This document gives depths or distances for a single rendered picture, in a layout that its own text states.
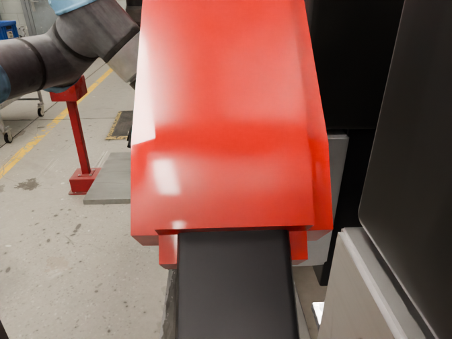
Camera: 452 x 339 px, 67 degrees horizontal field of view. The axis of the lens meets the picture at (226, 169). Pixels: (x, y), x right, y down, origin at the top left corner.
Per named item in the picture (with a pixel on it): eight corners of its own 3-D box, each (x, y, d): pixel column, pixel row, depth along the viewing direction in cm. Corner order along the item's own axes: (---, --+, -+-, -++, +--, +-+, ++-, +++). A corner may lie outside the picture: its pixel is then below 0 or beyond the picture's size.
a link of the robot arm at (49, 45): (-9, 64, 51) (23, 17, 46) (48, 52, 61) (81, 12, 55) (27, 107, 53) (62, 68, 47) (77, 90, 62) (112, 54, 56)
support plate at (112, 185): (111, 156, 71) (110, 152, 70) (237, 154, 72) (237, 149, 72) (83, 204, 55) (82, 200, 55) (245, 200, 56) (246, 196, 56)
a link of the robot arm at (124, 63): (101, 68, 50) (114, 58, 57) (124, 91, 52) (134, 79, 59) (136, 32, 48) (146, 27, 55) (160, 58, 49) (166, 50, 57)
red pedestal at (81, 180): (77, 181, 260) (51, 70, 222) (110, 180, 261) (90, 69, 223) (67, 195, 243) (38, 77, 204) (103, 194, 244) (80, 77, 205)
